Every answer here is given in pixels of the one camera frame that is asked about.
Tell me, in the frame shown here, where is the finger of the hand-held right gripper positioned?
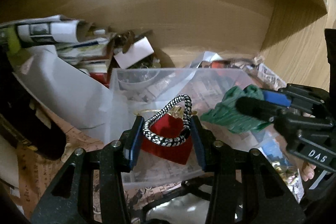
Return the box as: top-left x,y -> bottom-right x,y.
235,96 -> 335,136
262,83 -> 330,115

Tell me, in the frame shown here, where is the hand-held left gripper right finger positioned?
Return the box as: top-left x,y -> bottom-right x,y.
190,115 -> 307,224

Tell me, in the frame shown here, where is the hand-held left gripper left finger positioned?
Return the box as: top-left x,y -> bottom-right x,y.
30,116 -> 146,224

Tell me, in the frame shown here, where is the green cloth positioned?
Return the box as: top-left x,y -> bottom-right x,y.
201,84 -> 271,134

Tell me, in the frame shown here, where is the red cloth pouch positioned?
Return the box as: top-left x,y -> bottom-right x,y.
140,113 -> 194,166

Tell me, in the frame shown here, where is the clear plastic box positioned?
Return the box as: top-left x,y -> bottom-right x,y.
109,67 -> 289,191

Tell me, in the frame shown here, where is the black and white braided cord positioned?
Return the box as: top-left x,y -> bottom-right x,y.
143,94 -> 193,147

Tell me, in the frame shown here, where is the person's right hand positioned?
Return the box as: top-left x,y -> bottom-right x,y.
301,161 -> 316,182

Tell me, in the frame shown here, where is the silver foil packet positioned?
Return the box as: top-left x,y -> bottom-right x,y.
272,161 -> 305,204

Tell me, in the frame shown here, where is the red box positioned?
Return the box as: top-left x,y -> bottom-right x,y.
89,59 -> 111,88

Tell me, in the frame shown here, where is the grey plastic sheet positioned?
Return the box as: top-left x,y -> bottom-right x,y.
13,45 -> 137,141

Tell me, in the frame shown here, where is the white card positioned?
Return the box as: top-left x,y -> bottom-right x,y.
113,37 -> 155,69

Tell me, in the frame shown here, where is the newsprint patterned mat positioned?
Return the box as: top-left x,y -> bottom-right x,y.
14,112 -> 111,216

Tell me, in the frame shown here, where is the cardboard box with coloured labels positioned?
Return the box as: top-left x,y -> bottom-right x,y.
0,0 -> 329,88

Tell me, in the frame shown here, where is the black case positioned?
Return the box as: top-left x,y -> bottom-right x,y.
0,97 -> 67,161

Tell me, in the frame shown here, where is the stack of printed booklets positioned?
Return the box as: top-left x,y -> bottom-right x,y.
56,39 -> 112,68

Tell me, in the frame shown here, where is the rolled newspaper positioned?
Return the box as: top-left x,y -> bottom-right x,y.
0,14 -> 111,52

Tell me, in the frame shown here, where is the yellow-green tube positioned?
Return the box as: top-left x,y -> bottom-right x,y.
7,28 -> 21,53

